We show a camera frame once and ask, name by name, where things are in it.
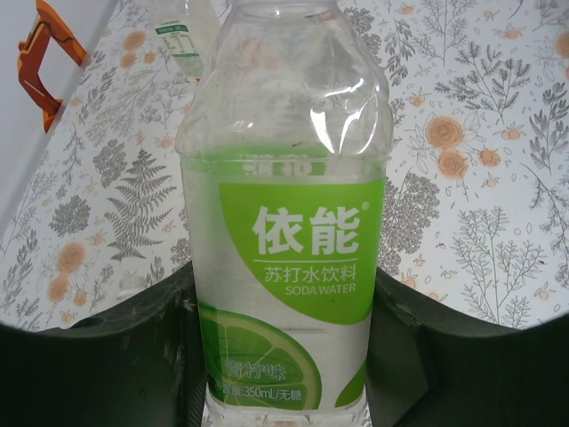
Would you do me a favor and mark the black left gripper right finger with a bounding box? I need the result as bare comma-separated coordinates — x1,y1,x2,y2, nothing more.
366,268,569,427

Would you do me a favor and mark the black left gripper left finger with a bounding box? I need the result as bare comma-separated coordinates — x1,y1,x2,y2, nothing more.
0,261,210,427

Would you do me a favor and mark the small white bottle cap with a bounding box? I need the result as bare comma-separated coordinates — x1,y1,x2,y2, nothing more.
114,275,150,308

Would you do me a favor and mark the clear bottle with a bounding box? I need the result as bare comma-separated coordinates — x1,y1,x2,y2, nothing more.
174,0,396,427
149,0,223,85

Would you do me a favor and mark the floral patterned table cover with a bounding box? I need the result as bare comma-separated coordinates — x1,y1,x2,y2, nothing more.
0,0,569,333

